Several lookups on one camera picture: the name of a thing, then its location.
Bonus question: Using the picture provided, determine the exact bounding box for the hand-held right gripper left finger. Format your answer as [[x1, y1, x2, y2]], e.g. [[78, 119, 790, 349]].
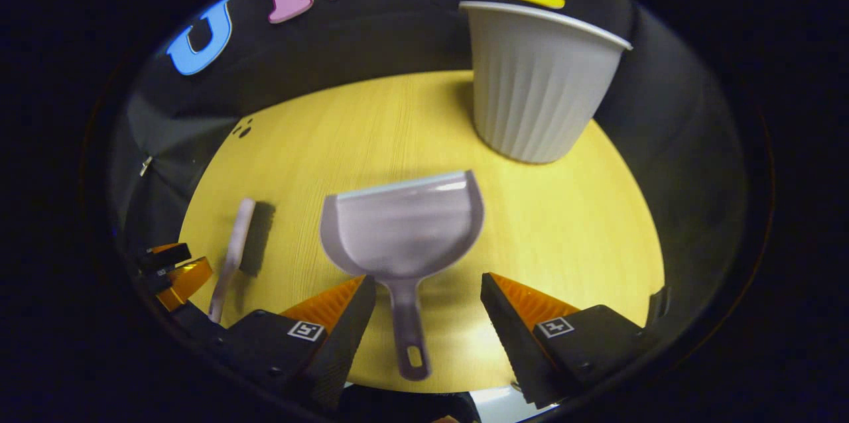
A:
[[224, 274, 378, 412]]

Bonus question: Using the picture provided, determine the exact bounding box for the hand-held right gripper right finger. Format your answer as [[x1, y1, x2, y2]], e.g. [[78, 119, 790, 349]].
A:
[[480, 272, 671, 409]]

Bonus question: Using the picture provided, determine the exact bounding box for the white ribbed garbage bin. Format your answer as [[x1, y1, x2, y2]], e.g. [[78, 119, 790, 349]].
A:
[[458, 1, 633, 165]]

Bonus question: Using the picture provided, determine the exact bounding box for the black backdrop cloth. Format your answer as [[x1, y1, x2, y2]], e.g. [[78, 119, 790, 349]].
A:
[[109, 0, 753, 344]]

